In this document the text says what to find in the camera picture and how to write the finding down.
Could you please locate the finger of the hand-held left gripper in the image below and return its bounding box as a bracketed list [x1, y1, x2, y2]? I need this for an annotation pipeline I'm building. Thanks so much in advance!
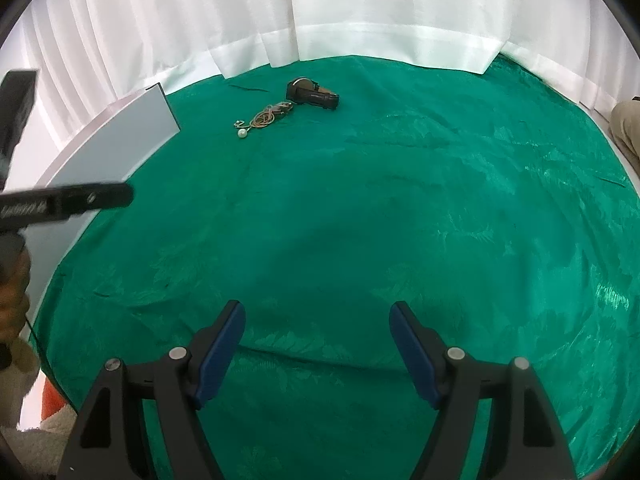
[55, 182, 135, 217]

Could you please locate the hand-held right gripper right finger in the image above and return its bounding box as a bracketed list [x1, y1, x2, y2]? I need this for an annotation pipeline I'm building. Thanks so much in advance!
[389, 301, 577, 480]

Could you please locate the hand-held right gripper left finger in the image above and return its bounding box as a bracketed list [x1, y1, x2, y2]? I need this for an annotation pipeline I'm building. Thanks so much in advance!
[56, 300, 247, 480]

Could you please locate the white cardboard box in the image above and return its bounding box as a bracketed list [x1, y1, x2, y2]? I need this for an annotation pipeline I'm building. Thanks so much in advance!
[30, 82, 182, 331]

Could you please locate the person's left hand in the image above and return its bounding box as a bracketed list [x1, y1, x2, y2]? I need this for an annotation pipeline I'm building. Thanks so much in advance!
[0, 247, 33, 357]

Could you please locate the green patterned cloth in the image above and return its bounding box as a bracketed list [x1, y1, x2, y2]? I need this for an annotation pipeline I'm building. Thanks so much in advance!
[27, 55, 633, 480]

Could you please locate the beige cloth bundle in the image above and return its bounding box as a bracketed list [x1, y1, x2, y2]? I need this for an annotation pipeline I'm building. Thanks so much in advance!
[607, 99, 640, 161]

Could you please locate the white curtain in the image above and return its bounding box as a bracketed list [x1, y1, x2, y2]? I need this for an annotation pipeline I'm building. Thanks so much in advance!
[0, 0, 640, 128]

